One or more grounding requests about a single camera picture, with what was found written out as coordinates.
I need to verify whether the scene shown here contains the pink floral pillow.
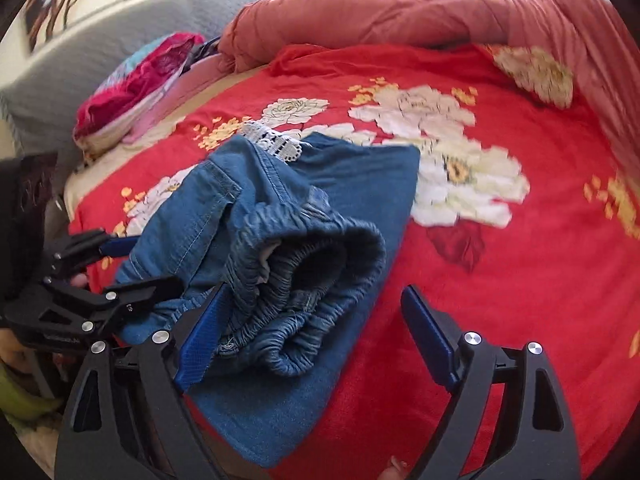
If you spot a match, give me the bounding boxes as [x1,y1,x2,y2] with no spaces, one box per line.
[73,32,204,160]

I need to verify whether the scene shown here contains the salmon pink duvet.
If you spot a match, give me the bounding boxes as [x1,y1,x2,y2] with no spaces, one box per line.
[218,0,639,174]

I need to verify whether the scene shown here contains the person's right hand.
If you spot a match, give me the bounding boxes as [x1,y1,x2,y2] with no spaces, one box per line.
[378,456,409,480]

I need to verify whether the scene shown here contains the grey quilted headboard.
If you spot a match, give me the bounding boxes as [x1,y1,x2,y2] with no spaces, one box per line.
[1,0,256,154]

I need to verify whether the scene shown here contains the light pink folded cloth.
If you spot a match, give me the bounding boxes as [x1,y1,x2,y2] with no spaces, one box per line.
[122,53,233,144]

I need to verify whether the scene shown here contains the red floral blanket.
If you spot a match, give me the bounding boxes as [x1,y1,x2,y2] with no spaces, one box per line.
[70,44,639,479]

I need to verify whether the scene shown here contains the blue denim lace-trimmed pants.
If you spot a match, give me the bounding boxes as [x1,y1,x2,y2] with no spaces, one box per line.
[115,133,420,468]

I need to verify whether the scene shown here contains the beige bed sheet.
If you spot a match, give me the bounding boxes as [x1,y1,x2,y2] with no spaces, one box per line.
[63,65,266,221]

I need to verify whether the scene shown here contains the black camera mount box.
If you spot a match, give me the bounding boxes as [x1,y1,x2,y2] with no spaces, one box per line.
[0,152,58,302]

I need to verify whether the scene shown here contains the person's left hand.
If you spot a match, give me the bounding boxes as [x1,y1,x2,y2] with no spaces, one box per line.
[0,274,88,375]

